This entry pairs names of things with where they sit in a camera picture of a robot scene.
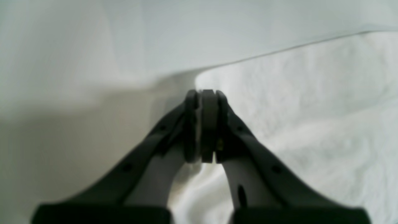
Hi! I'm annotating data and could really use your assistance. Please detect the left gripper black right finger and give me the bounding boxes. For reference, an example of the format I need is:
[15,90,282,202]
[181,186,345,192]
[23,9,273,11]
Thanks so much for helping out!
[202,90,371,224]

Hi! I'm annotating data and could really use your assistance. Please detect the white printed T-shirt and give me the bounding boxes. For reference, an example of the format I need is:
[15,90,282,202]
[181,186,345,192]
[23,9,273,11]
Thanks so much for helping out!
[177,32,398,224]

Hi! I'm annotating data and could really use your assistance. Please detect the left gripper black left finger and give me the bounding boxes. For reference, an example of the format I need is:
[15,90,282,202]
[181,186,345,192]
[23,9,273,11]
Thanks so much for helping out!
[31,90,200,224]

